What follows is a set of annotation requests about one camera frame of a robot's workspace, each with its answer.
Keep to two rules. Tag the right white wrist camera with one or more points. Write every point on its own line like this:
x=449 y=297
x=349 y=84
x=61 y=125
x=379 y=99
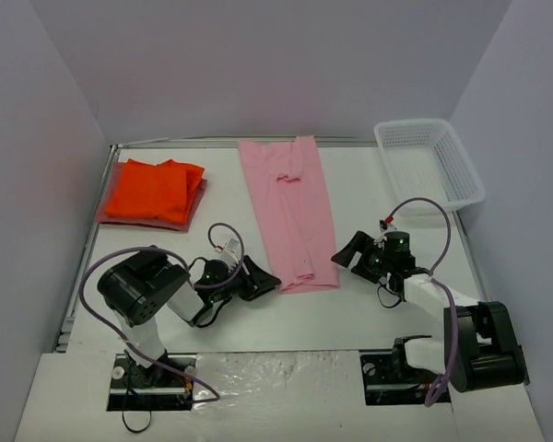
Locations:
x=387 y=224

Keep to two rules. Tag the folded orange t shirt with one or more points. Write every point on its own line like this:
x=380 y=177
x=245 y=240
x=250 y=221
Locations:
x=152 y=189

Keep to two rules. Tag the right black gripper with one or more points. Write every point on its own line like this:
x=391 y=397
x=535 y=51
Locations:
x=362 y=254

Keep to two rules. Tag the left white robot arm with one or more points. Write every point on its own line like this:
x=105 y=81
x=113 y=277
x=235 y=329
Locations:
x=138 y=287

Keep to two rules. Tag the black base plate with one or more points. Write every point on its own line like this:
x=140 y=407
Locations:
x=153 y=389
x=383 y=386

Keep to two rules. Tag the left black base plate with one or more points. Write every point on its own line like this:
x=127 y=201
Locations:
x=153 y=389

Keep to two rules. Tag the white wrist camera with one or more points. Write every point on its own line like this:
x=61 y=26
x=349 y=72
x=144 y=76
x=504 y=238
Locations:
x=231 y=250
x=387 y=224

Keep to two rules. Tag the white plastic basket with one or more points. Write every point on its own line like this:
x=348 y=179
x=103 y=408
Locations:
x=425 y=158

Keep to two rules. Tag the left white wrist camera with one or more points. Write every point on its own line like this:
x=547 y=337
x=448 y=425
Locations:
x=231 y=250

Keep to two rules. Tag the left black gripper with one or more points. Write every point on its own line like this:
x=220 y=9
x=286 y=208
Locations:
x=248 y=284

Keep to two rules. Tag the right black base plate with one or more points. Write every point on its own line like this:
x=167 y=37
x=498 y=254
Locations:
x=383 y=386

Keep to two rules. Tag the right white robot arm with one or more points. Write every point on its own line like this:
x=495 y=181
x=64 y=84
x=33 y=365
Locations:
x=478 y=349

